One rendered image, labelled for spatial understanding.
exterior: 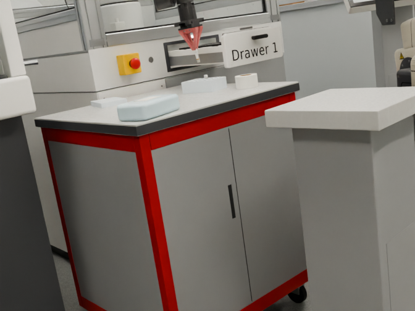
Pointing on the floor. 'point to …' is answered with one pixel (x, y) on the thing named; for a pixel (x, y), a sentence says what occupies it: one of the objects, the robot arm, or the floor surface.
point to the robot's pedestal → (356, 195)
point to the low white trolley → (180, 203)
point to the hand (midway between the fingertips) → (194, 47)
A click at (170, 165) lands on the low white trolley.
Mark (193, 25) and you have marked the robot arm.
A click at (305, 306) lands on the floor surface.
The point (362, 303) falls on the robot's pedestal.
